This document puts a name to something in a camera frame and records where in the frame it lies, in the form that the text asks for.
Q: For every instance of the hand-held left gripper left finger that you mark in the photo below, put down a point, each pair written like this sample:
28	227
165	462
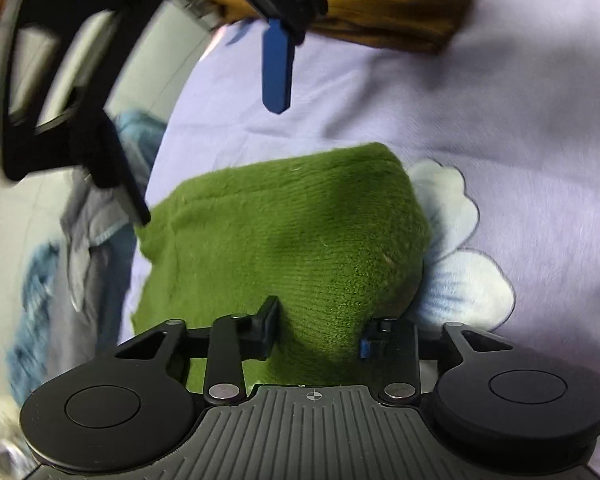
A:
267	327

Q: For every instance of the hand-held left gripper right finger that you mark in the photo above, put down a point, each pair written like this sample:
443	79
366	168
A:
364	350

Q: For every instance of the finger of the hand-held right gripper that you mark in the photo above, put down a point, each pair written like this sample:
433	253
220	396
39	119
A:
120	175
278	70

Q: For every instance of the green knitted cardigan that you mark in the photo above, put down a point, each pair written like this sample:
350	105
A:
305	240

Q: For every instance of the pile of grey blue clothes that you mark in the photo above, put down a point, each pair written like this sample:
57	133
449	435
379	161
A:
35	300

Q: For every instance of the mustard brown cloth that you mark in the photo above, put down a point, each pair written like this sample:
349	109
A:
395	5

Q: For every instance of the lavender printed blanket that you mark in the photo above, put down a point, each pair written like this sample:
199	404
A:
530	135

